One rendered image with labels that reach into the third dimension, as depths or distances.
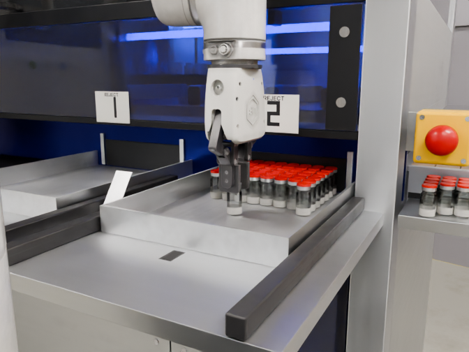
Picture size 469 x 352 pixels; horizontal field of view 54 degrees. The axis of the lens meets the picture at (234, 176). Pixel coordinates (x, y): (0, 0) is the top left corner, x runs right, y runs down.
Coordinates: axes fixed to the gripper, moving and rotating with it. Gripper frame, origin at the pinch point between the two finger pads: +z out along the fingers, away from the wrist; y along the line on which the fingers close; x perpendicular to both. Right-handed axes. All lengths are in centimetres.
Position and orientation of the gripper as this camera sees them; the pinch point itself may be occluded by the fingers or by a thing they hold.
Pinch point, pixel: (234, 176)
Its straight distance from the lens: 65.3
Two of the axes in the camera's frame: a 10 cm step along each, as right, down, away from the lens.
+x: -8.8, -1.0, 4.6
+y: 4.7, -1.8, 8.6
